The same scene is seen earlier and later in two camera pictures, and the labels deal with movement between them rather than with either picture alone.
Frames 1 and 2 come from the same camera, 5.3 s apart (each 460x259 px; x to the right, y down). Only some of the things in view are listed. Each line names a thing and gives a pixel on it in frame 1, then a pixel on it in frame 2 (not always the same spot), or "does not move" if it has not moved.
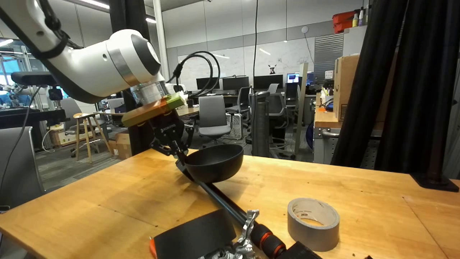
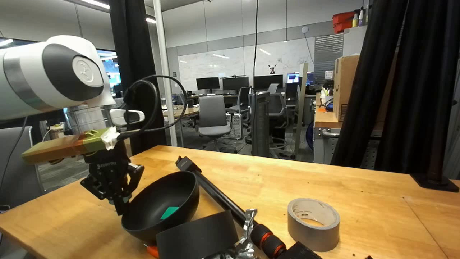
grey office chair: x=213 y=116 does not move
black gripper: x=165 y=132 to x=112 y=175
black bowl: x=216 y=163 to x=163 y=204
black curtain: x=395 y=109 does not move
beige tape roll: x=313 y=224 does not move
